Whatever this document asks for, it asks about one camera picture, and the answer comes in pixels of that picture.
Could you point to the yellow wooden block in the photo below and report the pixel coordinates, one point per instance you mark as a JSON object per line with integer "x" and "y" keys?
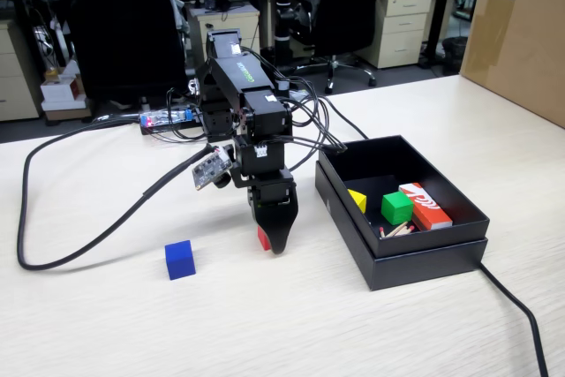
{"x": 358, "y": 200}

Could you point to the large cardboard box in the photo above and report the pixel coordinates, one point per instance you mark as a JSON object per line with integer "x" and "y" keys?
{"x": 521, "y": 41}

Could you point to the black waste bin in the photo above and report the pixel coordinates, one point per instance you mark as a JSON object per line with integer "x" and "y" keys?
{"x": 454, "y": 55}

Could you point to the black open box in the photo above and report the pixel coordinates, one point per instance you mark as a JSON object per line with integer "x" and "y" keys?
{"x": 419, "y": 269}

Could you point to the stacked white boxes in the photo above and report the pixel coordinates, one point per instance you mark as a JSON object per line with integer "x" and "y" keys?
{"x": 62, "y": 92}

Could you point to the black box tray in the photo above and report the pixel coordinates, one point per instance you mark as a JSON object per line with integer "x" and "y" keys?
{"x": 397, "y": 160}

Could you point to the green cube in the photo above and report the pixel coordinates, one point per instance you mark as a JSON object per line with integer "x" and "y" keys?
{"x": 396, "y": 209}

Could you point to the orange white matchbox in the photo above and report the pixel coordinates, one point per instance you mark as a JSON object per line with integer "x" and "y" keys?
{"x": 430, "y": 213}

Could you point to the black desk leg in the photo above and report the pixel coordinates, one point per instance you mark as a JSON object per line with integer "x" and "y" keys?
{"x": 441, "y": 6}

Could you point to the blue cube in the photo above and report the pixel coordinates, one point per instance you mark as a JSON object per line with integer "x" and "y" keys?
{"x": 180, "y": 262}

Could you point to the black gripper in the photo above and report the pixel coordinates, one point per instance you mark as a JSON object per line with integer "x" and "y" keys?
{"x": 273, "y": 189}

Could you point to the controller board with LEDs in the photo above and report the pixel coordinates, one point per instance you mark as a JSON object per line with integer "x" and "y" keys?
{"x": 167, "y": 117}

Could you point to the red cube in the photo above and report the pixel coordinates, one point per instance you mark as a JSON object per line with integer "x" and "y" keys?
{"x": 263, "y": 239}

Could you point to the bare camera circuit board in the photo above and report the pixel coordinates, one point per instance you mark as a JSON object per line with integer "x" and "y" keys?
{"x": 212, "y": 169}

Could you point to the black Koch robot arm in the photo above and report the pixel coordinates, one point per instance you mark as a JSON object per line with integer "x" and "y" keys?
{"x": 238, "y": 77}

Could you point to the black mesh office chair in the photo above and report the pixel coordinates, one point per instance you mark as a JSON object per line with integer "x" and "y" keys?
{"x": 348, "y": 6}

